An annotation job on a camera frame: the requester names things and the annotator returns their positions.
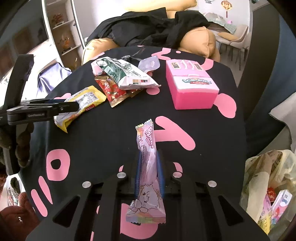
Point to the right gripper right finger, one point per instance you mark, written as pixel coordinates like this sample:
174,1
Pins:
196,211

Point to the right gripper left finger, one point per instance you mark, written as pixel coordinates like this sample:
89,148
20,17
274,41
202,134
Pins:
91,213

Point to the yellow snack packet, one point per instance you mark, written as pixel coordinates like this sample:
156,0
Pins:
78,105

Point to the pink cartoon snack bar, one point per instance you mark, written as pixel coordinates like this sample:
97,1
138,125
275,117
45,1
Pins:
148,206

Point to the red snack packet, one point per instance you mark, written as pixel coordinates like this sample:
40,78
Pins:
113,93

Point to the green white snack bag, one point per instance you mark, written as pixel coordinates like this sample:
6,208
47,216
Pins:
124,74

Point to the clear plastic jelly cup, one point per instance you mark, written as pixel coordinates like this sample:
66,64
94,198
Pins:
149,64

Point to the pink yellow snack wrapper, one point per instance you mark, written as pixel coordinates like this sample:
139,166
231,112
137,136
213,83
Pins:
265,218

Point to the pink colourful tissue pack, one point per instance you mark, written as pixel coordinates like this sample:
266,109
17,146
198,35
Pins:
280,205

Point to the yellow lined trash bin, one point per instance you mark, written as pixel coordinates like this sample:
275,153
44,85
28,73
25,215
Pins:
269,173

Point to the purple plastic bag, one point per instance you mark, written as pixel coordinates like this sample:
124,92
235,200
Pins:
50,77

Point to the white display shelf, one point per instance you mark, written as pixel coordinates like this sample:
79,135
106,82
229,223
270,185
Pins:
64,32

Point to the black pink printed tablecloth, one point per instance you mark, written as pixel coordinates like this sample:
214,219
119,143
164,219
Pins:
207,144

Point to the white cloth covered armchair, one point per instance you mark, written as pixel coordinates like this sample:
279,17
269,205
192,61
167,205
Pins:
285,112

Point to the pink toy box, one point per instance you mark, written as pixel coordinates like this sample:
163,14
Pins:
191,87

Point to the black jacket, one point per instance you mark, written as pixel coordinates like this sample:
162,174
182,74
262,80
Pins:
152,28

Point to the orange beanbag sofa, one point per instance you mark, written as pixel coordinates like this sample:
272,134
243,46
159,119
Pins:
200,41

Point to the beige dining chair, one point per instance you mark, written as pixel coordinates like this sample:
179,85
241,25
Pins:
234,41

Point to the dining table with cloth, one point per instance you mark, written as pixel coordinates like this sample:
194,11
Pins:
219,24

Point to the red chinese knot ornament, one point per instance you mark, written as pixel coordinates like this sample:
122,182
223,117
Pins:
227,6

